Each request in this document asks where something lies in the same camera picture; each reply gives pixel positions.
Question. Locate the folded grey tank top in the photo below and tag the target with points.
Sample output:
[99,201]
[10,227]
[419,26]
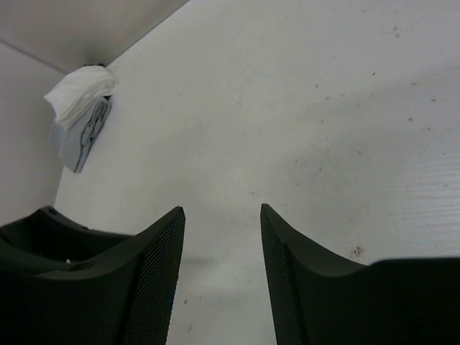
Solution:
[74,144]

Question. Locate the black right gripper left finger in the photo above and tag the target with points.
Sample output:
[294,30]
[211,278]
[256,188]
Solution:
[63,283]

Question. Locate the folded black tank top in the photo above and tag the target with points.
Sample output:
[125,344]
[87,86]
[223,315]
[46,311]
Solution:
[89,65]

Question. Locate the folded white tank top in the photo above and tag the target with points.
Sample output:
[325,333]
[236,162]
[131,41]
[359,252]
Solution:
[77,91]

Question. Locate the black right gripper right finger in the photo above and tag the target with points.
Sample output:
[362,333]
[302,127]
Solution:
[320,297]

